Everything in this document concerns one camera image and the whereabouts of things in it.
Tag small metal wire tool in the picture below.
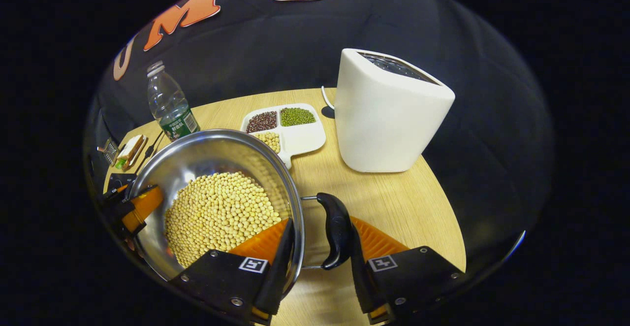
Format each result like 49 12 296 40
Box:
97 138 120 165

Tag clear plastic water bottle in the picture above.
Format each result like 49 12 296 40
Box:
147 60 201 142

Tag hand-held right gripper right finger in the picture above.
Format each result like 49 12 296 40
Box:
350 216 466 326

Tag white toaster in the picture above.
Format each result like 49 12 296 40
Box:
334 48 456 173

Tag black backdrop cloth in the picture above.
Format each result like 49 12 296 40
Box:
84 0 554 267

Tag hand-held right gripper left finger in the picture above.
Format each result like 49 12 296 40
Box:
169 218 296 326

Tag pile of yellow soybeans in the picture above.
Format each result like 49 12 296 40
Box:
163 171 282 267

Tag stainless steel pot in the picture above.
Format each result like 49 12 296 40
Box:
129 129 356 294

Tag white divided bean dish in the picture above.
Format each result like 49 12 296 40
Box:
240 103 327 169

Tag black power cable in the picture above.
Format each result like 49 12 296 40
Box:
135 130 165 174

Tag sandwich on plate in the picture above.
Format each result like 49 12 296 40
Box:
115 134 148 171

